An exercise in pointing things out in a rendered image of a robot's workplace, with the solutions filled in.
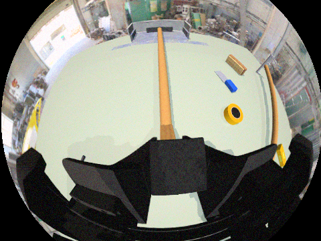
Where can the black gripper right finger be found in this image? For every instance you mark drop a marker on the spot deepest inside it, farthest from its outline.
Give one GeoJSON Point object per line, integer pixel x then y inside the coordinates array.
{"type": "Point", "coordinates": [225, 172]}

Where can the tan wooden block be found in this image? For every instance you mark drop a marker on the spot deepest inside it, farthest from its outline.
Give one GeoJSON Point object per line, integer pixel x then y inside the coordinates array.
{"type": "Point", "coordinates": [236, 65]}

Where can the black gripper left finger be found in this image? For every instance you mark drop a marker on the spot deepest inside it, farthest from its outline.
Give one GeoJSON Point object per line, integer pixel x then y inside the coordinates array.
{"type": "Point", "coordinates": [129, 179]}

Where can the yellow rectangular block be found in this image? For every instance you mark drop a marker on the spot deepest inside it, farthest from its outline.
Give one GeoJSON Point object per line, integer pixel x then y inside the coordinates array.
{"type": "Point", "coordinates": [281, 157]}

